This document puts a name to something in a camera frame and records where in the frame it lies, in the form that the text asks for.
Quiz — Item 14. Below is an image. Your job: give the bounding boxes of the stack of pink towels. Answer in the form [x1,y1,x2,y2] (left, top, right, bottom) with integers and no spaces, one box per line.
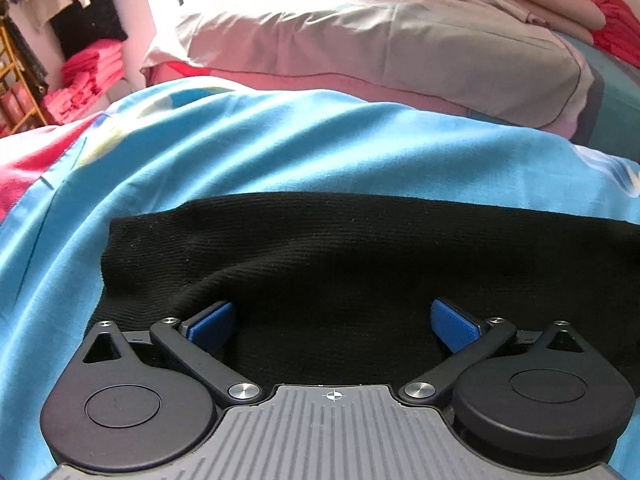
[40,39,126,126]

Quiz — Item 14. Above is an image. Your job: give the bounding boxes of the blue floral bedsheet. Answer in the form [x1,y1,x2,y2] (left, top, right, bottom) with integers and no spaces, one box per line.
[0,79,640,480]

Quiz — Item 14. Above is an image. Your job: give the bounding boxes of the grey pillow with pink edge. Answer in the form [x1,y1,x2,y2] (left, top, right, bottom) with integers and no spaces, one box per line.
[140,0,597,142]

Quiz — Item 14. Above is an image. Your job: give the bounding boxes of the red pink blanket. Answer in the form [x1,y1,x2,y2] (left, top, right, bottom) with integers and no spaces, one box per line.
[0,112,103,225]

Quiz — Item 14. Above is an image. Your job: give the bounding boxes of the black hanging garment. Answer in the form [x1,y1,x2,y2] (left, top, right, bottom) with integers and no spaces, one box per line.
[50,0,129,59]

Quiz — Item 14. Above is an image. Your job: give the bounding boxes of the wooden rack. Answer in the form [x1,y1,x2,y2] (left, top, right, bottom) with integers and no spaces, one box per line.
[0,15,49,137]

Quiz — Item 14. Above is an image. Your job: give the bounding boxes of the red cloth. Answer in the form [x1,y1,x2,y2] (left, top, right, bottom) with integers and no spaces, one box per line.
[582,0,640,70]

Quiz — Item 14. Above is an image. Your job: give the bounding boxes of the black knit pants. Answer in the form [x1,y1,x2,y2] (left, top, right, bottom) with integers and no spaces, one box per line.
[87,191,640,388]

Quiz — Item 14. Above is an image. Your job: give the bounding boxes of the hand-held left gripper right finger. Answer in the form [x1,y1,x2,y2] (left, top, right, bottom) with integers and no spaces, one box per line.
[398,298,585,405]

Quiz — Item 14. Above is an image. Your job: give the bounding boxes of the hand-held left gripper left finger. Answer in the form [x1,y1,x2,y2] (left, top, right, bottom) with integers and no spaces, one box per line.
[81,301,262,406]

